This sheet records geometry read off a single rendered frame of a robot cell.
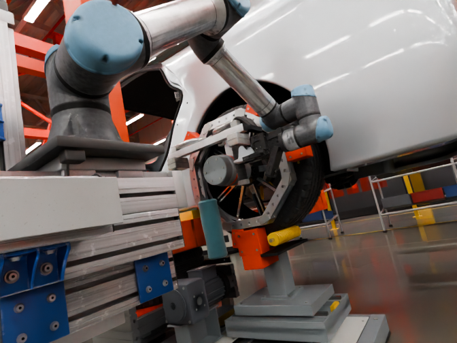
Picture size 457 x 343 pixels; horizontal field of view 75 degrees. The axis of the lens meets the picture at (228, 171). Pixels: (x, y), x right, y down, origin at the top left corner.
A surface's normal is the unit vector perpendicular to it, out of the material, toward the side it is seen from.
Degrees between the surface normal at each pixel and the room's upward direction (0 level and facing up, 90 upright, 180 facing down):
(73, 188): 90
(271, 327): 90
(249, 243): 90
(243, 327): 90
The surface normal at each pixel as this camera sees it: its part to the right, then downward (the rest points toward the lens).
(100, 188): 0.78, -0.26
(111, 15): 0.56, -0.18
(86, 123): 0.39, -0.52
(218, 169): -0.58, -0.01
